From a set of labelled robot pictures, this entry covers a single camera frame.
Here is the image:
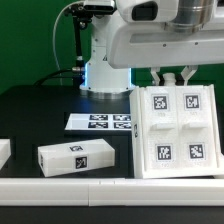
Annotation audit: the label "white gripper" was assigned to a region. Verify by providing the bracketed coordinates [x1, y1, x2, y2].
[106, 22, 224, 86]

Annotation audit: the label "long white cabinet door panel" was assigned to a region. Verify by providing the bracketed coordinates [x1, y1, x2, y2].
[140, 87, 178, 171]

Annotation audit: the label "white cabinet body box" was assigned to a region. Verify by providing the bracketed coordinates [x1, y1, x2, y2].
[130, 73, 224, 179]

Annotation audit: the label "small white cabinet panel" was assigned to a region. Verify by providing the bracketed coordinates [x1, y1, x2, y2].
[176, 85, 218, 171]

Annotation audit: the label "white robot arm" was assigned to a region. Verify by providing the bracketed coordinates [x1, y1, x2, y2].
[83, 0, 224, 94]

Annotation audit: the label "white cabinet drawer block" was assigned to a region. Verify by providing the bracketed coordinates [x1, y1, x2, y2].
[38, 139, 115, 177]

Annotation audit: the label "white sheet with fiducial markers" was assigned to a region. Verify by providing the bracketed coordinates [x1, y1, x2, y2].
[65, 113, 131, 131]

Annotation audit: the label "black cable bundle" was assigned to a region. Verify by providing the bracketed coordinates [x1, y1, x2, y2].
[33, 66, 84, 87]

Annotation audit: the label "grey cable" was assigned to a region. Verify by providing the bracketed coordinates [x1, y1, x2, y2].
[52, 1, 84, 76]

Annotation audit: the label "white front border rail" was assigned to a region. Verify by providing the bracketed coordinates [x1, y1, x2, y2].
[0, 178, 224, 206]

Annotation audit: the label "white border rail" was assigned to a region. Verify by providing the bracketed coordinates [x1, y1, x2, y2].
[0, 178, 224, 206]
[0, 139, 11, 169]

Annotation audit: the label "white left border rail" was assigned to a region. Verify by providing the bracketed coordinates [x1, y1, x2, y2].
[0, 139, 11, 169]

